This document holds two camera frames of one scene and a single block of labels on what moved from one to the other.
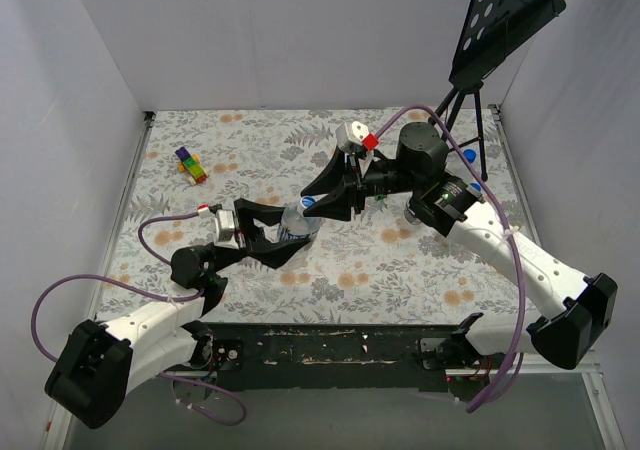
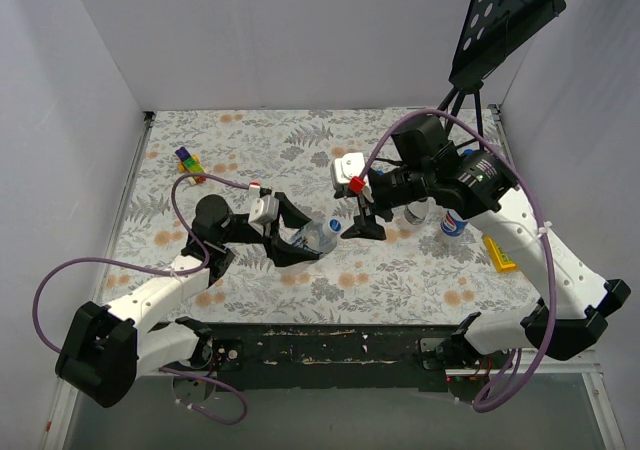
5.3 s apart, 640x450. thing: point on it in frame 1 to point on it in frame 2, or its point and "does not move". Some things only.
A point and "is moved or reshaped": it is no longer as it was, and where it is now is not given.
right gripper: (357, 181) to (368, 202)
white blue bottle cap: (307, 201) to (335, 225)
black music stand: (505, 8) does not move
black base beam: (335, 356) does not move
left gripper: (245, 231) to (272, 227)
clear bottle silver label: (297, 226) is moved or reshaped
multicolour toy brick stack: (191, 165) does not move
